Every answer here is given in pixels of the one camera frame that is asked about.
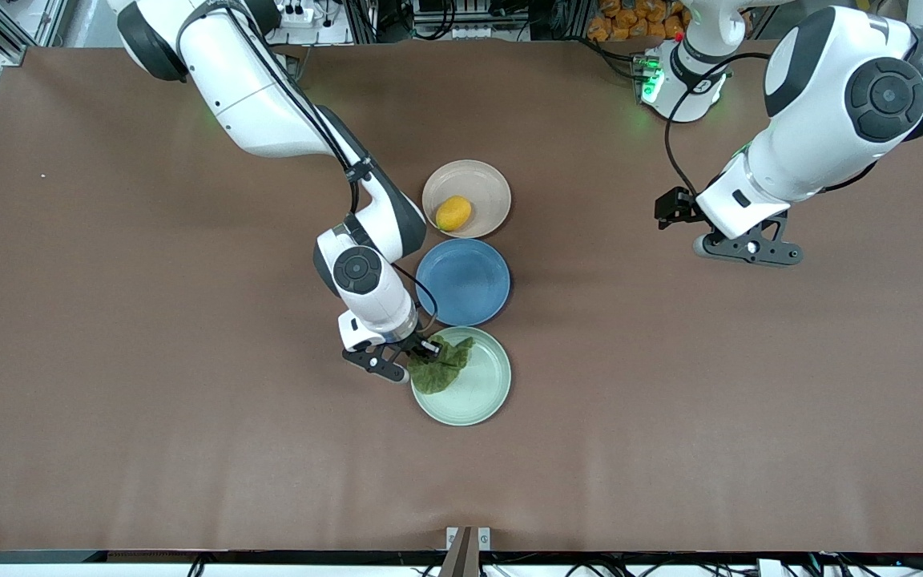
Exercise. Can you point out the white power strip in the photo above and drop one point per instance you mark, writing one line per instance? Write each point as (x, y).
(297, 14)

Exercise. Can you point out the yellow lemon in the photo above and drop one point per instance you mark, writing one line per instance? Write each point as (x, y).
(453, 213)

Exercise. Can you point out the beige round plate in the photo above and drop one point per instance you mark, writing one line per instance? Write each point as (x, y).
(481, 188)

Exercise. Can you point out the green lettuce leaf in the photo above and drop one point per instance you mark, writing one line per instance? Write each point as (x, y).
(441, 373)

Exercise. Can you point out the blue round plate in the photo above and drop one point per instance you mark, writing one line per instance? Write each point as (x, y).
(469, 280)

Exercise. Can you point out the metal table edge bracket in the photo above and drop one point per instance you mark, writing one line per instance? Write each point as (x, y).
(468, 549)

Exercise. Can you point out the orange snack bags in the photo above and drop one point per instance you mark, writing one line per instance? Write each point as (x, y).
(630, 20)

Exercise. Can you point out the small white box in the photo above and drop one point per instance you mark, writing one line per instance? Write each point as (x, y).
(771, 568)

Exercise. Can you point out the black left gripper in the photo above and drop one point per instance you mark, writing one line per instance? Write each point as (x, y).
(676, 205)

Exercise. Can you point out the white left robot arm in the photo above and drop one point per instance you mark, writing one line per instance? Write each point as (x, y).
(830, 120)

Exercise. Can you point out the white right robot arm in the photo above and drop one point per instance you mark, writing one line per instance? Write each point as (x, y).
(269, 104)

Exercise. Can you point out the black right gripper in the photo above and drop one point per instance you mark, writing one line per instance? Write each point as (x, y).
(408, 343)

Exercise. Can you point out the pale green round plate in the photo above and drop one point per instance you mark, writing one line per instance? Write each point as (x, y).
(481, 385)

